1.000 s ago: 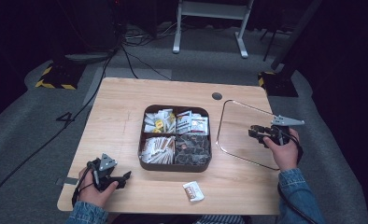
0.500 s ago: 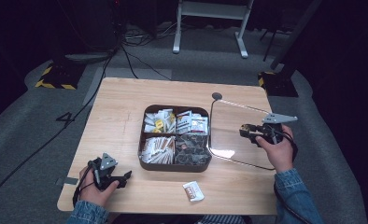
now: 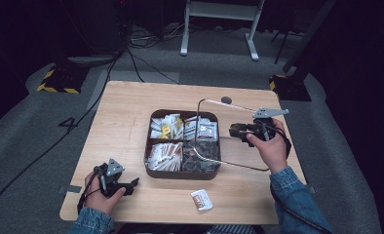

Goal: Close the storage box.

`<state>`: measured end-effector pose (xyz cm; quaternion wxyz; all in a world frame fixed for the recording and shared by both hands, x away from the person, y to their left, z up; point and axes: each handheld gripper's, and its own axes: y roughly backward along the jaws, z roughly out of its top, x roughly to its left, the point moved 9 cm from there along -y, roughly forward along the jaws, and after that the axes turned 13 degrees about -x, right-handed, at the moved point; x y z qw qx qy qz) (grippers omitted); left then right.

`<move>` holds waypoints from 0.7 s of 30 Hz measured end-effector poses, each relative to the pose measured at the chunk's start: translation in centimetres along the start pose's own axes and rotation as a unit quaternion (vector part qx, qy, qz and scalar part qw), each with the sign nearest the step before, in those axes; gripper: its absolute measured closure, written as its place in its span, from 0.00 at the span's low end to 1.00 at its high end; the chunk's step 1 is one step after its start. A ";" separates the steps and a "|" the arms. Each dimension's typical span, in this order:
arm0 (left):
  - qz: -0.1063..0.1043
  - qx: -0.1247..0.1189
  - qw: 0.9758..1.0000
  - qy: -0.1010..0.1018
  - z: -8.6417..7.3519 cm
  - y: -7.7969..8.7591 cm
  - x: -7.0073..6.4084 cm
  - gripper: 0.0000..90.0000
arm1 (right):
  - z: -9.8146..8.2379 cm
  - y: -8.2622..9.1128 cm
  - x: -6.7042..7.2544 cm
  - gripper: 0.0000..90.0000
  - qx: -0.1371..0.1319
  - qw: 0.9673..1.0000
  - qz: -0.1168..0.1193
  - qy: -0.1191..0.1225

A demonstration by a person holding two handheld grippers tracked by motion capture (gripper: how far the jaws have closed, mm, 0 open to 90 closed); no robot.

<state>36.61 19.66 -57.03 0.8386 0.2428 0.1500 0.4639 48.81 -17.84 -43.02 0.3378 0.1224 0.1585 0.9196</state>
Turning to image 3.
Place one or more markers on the white metal stand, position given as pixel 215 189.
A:
pixel 219 11

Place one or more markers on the clear box lid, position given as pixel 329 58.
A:
pixel 212 130

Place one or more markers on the person's right hand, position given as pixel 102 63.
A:
pixel 273 152

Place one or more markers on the person's striped clothing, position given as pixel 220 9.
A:
pixel 232 229

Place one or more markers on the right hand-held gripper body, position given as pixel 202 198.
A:
pixel 264 128

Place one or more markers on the black slanted pole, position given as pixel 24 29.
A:
pixel 307 35

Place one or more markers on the pile of dark packets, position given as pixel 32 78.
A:
pixel 203 161

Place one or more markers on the black yellow striped base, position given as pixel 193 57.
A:
pixel 63 79
pixel 290 87

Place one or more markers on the pile of white brown sachets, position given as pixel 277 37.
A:
pixel 164 156

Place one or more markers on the brown compartment box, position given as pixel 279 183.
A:
pixel 180 175

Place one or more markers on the person's left hand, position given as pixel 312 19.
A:
pixel 99 198

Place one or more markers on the grey table grommet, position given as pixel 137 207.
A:
pixel 226 100

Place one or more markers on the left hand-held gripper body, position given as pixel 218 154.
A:
pixel 112 180

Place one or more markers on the pile of white silver packets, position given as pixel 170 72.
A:
pixel 206 130

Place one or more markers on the pile of white yellow packets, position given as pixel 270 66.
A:
pixel 165 126

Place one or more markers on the single white brown packet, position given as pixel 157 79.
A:
pixel 202 200

